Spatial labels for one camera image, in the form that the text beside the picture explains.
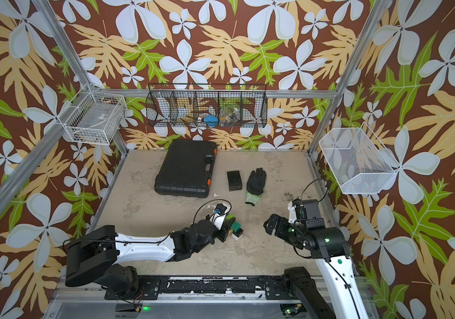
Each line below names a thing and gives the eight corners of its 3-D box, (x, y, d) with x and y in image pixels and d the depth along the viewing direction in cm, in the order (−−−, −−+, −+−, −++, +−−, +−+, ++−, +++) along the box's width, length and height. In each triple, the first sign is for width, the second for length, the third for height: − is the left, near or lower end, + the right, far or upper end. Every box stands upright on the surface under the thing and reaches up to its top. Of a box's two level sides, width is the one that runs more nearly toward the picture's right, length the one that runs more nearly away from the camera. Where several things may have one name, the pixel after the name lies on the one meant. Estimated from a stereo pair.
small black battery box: (229, 191, 104) (229, 186, 101) (227, 176, 110) (227, 171, 107) (242, 189, 104) (242, 185, 101) (239, 174, 111) (239, 170, 108)
